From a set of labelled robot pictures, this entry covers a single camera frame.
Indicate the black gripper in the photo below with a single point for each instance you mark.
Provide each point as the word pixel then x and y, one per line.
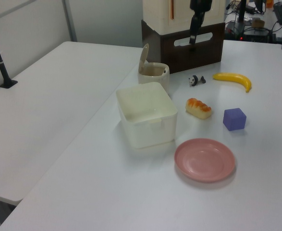
pixel 201 4

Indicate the small cream lidded trash can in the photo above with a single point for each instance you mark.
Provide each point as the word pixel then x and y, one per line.
pixel 166 79

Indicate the dark brown crate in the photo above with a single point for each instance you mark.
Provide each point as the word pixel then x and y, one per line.
pixel 203 56

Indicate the black monitor stand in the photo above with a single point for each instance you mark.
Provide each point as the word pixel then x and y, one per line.
pixel 241 10

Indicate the black equipment base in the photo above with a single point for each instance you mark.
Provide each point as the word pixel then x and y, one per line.
pixel 251 32

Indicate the toy panda figure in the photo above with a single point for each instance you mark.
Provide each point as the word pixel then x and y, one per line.
pixel 194 80

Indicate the small cardboard box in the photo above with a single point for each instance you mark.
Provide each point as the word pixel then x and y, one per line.
pixel 258 23

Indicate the yellow toy banana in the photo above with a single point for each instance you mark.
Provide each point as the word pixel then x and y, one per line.
pixel 236 78

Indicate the orange object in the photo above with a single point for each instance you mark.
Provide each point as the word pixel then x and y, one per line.
pixel 269 3

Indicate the toy bread loaf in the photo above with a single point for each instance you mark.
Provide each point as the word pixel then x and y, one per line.
pixel 198 109

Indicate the purple cube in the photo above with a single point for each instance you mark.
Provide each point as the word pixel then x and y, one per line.
pixel 234 120

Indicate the square cream plastic box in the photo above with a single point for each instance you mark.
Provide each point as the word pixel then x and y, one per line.
pixel 150 134

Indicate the pink plastic plate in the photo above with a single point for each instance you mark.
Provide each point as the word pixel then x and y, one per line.
pixel 204 161

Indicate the grey partition frame post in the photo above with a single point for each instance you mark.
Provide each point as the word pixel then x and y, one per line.
pixel 69 21

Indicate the black camera stand pole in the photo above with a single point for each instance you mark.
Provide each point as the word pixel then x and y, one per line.
pixel 1 67

